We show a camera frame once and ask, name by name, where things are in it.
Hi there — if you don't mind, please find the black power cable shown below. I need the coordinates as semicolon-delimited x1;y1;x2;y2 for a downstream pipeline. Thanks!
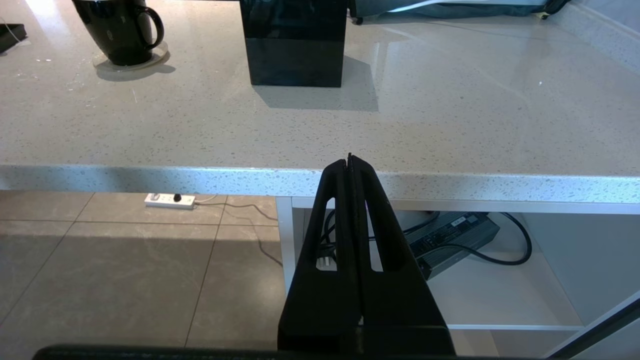
537;0;571;21

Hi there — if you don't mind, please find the black power adapter brick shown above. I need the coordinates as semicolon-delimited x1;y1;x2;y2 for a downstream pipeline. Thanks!
404;212;501;281

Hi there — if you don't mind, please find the white power strip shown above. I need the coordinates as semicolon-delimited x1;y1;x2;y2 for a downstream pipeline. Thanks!
144;192;197;210

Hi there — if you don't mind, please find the thin power strip cable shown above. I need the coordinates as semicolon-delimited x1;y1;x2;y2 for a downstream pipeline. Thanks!
194;195;284;267

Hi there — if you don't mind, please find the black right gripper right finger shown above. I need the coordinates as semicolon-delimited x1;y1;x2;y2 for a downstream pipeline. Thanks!
350;154;457;357

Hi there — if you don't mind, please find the black tissue box white lid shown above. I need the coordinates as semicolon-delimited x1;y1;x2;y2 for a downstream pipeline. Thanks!
239;0;348;88

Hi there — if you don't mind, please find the white cabinet under counter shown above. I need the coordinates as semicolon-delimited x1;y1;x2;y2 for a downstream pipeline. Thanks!
276;196;640;360

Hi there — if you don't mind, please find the black mug white inside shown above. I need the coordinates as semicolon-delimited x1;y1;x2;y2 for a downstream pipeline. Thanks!
72;0;166;67

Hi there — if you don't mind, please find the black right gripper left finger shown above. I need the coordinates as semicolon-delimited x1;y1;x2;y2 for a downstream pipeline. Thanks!
277;158;359;354

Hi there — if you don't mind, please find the thick black adapter cable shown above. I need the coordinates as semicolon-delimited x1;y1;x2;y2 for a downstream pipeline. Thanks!
320;210;533;267

